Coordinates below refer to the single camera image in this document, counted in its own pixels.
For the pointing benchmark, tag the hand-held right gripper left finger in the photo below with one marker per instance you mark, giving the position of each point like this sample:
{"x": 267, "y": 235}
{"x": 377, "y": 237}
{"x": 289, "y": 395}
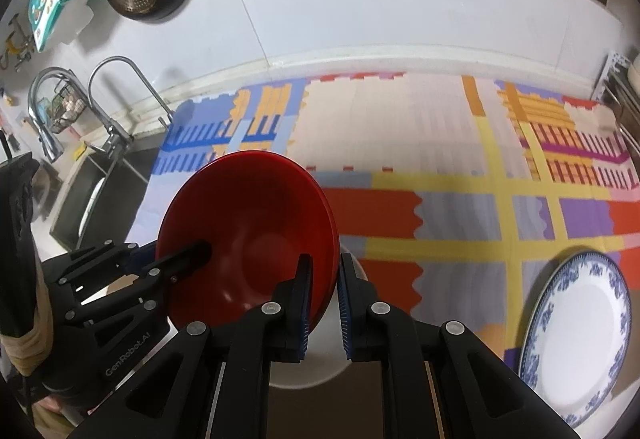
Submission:
{"x": 304, "y": 309}

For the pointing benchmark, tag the large blue floral plate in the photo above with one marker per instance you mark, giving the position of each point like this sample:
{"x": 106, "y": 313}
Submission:
{"x": 575, "y": 349}

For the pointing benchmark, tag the red and black bowl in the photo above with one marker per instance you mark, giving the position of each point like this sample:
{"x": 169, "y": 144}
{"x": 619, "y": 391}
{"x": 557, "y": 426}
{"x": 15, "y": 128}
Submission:
{"x": 250, "y": 219}

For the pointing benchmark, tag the white bowl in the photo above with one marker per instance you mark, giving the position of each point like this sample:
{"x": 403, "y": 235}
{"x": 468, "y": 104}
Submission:
{"x": 322, "y": 369}

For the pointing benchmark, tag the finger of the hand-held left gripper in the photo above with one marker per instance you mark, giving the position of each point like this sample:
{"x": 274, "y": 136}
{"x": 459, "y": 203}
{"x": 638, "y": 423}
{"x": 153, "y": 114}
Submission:
{"x": 100, "y": 264}
{"x": 175, "y": 261}

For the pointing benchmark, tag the colourful patterned mat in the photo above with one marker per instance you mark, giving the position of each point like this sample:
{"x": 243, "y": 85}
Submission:
{"x": 450, "y": 144}

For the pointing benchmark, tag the chrome pull-down faucet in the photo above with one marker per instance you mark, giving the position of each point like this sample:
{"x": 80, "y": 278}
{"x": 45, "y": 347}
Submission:
{"x": 50, "y": 144}

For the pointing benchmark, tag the stainless steel sink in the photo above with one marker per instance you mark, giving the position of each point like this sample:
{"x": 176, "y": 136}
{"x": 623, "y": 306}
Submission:
{"x": 85, "y": 199}

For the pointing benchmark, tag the yellow sponge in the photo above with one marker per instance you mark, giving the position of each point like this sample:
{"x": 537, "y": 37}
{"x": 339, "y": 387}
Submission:
{"x": 78, "y": 153}

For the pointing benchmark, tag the brass wall hooks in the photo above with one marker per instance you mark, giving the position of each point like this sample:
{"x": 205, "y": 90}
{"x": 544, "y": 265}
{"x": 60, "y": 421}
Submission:
{"x": 15, "y": 44}

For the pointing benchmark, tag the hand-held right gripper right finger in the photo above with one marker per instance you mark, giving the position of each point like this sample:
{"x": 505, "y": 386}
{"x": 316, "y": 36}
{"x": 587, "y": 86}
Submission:
{"x": 345, "y": 309}

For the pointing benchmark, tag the white countertop shelf rack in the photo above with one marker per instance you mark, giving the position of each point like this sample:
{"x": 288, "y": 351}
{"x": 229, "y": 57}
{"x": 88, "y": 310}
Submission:
{"x": 612, "y": 69}

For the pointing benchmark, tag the slim gooseneck faucet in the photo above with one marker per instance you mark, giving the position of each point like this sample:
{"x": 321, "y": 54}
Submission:
{"x": 160, "y": 108}

